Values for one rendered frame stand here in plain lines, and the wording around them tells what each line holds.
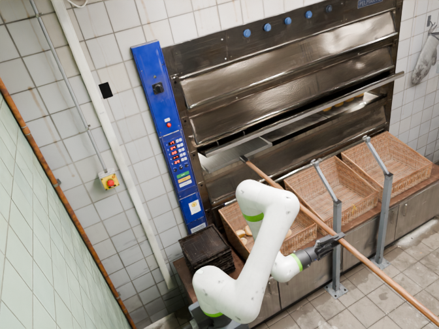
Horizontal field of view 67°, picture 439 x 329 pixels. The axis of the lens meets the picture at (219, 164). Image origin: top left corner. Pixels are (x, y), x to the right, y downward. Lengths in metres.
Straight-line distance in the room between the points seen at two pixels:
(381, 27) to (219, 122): 1.49
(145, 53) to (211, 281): 1.25
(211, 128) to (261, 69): 0.51
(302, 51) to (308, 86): 0.27
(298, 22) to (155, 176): 1.40
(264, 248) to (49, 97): 1.33
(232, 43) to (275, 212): 1.24
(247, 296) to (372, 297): 1.92
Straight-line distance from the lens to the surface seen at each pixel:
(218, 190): 2.52
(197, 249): 2.37
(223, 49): 2.19
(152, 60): 1.99
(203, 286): 1.37
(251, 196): 1.38
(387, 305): 3.09
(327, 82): 2.75
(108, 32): 1.95
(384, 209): 2.87
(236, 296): 1.31
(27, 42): 1.93
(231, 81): 2.24
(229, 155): 2.57
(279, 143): 2.64
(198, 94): 2.15
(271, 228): 1.31
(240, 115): 2.35
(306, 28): 2.53
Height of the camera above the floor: 2.51
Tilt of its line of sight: 32 degrees down
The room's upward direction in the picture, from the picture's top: 12 degrees counter-clockwise
